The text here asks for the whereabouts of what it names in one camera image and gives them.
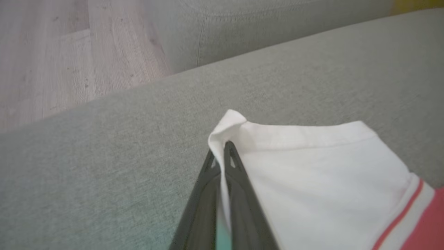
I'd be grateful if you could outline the red t-shirt with white sleeves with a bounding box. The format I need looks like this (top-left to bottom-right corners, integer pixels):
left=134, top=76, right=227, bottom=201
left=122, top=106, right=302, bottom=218
left=207, top=109, right=444, bottom=250

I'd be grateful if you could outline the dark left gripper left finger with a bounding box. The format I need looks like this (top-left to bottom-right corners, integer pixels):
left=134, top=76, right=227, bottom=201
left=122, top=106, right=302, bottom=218
left=169, top=149, right=223, bottom=250

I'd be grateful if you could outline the yellow cushion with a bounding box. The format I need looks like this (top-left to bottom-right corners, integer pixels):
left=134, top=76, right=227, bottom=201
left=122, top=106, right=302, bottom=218
left=392, top=0, right=444, bottom=15

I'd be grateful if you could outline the grey fabric sofa seat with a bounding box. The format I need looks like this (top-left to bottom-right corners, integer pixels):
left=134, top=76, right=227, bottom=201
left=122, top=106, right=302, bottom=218
left=0, top=8, right=444, bottom=250

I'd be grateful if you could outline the grey sofa back cushion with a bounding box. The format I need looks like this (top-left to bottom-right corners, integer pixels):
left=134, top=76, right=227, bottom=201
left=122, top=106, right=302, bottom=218
left=144, top=0, right=396, bottom=74

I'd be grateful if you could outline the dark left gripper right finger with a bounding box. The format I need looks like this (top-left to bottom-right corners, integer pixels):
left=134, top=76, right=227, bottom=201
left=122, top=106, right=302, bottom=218
left=223, top=140, right=280, bottom=250

